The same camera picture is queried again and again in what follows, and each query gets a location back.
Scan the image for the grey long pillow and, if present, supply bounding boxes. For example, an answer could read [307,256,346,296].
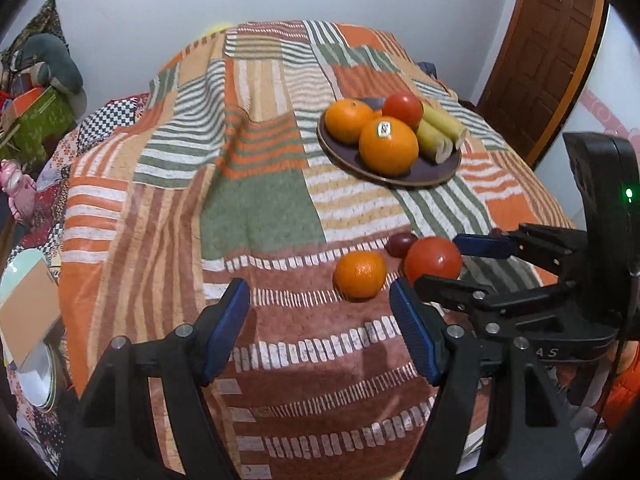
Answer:
[15,32,84,93]

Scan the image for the dark floral cushion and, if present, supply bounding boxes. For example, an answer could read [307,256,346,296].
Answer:
[0,0,71,61]

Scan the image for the brown wooden door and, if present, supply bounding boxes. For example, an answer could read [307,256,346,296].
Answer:
[477,0,598,161]

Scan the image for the red tomato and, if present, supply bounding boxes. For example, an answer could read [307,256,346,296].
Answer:
[404,236,463,286]
[381,92,424,128]

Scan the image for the yellow curved object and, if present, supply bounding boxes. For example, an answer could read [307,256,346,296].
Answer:
[197,22,233,41]

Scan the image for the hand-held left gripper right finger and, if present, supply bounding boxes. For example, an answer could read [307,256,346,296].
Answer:
[390,276,583,480]

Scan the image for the dark purple plate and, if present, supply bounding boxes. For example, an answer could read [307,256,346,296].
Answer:
[317,97,462,189]

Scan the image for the large orange with sticker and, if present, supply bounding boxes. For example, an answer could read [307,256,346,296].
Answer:
[358,116,420,177]

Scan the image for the pale green plate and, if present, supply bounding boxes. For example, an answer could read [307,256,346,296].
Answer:
[0,249,51,306]

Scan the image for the checkered quilt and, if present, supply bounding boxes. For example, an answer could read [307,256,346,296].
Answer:
[30,92,151,171]

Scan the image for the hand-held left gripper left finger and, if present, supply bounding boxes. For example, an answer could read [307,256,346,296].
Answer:
[60,277,251,480]

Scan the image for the pink toy figure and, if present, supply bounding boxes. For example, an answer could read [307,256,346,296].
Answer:
[0,160,38,221]

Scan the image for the striped patchwork blanket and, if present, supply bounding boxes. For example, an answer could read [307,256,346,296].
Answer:
[57,20,576,480]

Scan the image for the large plain orange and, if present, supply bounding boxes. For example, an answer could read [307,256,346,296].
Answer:
[325,99,383,145]

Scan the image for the green storage box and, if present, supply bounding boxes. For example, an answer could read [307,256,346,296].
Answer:
[0,87,77,161]

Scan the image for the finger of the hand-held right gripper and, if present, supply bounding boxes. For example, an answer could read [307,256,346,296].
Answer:
[454,223,588,273]
[415,274,576,323]

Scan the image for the brown cardboard sheet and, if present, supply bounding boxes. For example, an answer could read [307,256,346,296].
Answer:
[0,260,61,366]

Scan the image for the small tangerine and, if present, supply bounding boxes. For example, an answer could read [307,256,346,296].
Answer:
[333,251,388,302]

